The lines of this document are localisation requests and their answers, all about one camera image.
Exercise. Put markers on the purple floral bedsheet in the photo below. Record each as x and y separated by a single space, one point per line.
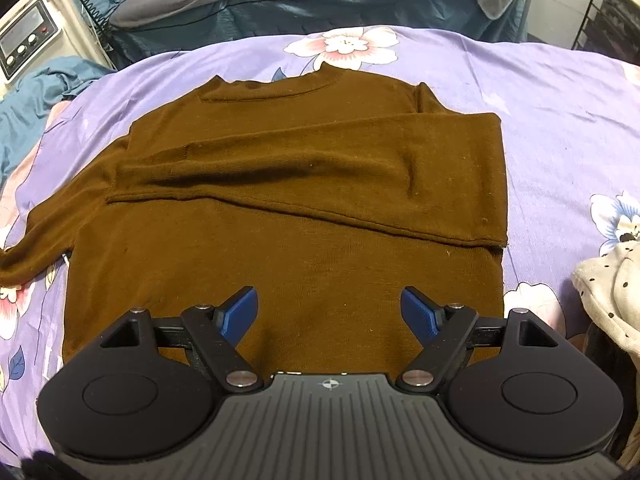
560 135

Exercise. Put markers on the brown sweater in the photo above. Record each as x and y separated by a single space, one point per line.
300 170

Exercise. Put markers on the white machine with display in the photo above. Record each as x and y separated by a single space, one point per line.
35 30

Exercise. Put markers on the teal blanket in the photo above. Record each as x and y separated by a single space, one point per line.
45 95

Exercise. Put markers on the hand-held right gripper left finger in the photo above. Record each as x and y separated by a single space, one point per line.
240 312

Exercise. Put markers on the cream dotted garment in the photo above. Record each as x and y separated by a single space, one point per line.
607 285

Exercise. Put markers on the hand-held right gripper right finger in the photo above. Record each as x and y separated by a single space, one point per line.
420 312

